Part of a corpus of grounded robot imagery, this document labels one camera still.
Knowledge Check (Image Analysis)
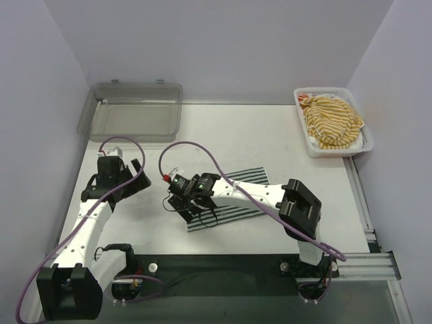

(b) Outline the purple cable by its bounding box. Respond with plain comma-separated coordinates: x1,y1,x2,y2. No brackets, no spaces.
158,140,348,301
13,135,166,323

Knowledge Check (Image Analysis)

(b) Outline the aluminium frame rail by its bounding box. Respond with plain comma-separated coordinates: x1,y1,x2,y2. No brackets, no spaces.
337,157,401,281

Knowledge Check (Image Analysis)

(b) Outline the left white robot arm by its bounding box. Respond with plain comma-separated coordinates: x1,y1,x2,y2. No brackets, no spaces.
36,155,151,321

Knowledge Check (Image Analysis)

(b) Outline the clear grey plastic container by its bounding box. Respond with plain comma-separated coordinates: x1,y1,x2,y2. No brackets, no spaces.
77,80,183,143

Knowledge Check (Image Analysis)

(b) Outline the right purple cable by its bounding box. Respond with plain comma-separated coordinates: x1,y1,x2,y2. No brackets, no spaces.
158,140,348,301

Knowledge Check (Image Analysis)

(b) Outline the white plastic basket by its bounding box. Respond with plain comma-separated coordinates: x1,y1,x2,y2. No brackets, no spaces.
294,87,374,158

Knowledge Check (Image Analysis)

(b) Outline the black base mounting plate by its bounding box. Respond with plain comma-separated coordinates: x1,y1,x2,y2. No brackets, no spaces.
117,254,330,279

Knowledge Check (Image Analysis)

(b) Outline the yellow white striped towel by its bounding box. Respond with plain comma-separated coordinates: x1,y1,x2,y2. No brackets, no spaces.
298,94,365,150

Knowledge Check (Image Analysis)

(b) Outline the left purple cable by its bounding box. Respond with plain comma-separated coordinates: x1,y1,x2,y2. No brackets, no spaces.
13,135,166,323

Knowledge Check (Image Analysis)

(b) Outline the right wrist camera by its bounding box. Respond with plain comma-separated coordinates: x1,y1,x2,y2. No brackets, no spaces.
162,173,193,197

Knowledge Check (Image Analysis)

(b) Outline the green white striped towel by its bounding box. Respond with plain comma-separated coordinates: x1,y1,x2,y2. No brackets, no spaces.
186,165,271,234

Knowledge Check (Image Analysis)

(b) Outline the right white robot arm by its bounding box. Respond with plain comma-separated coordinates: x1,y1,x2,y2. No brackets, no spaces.
168,173,323,266

